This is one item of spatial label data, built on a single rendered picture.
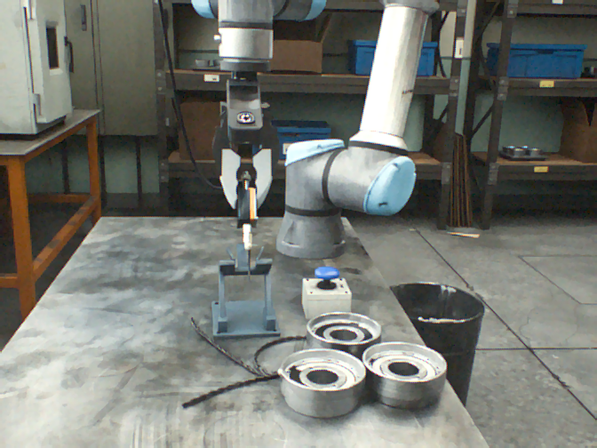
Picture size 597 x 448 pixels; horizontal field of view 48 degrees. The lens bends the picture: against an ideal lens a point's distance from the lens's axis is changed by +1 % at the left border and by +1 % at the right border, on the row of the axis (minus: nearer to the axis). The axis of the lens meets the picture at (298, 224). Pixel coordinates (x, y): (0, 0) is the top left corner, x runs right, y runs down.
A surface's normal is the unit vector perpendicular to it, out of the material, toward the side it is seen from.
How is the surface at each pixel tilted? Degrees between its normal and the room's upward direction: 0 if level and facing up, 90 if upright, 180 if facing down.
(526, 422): 0
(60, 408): 0
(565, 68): 90
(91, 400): 0
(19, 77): 90
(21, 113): 90
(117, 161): 90
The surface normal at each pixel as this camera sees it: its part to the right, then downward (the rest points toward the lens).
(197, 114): 0.15, 0.41
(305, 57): 0.15, 0.16
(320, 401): -0.08, 0.27
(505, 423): 0.03, -0.96
